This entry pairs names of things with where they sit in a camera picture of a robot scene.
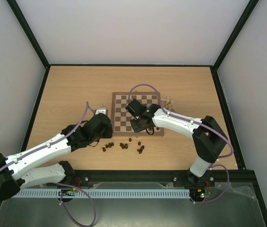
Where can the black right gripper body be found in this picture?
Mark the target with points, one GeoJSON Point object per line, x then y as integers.
{"type": "Point", "coordinates": [137, 125]}

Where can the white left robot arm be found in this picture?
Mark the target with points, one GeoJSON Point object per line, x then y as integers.
{"type": "Point", "coordinates": [23, 169]}

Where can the wooden chess board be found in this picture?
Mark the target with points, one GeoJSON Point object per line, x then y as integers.
{"type": "Point", "coordinates": [120, 117]}

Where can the dark chess pieces middle cluster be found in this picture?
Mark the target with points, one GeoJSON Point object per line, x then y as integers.
{"type": "Point", "coordinates": [124, 145]}

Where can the light chess pieces right pile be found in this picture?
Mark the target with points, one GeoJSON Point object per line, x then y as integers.
{"type": "Point", "coordinates": [168, 104]}

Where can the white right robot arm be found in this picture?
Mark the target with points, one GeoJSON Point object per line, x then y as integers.
{"type": "Point", "coordinates": [208, 137]}

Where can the dark chess pieces left cluster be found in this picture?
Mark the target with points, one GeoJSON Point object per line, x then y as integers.
{"type": "Point", "coordinates": [109, 145]}

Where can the light blue cable duct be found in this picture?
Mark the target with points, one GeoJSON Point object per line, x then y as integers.
{"type": "Point", "coordinates": [106, 193]}

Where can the dark chess pieces cluster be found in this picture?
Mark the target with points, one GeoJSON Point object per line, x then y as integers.
{"type": "Point", "coordinates": [124, 145]}
{"type": "Point", "coordinates": [109, 145]}
{"type": "Point", "coordinates": [140, 150]}

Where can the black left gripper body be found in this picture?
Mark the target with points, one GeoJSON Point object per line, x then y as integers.
{"type": "Point", "coordinates": [107, 134]}

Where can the dark chess pieces right cluster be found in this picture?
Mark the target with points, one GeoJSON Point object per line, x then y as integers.
{"type": "Point", "coordinates": [140, 150]}

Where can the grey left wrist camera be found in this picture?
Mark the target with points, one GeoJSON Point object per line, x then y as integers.
{"type": "Point", "coordinates": [102, 110]}

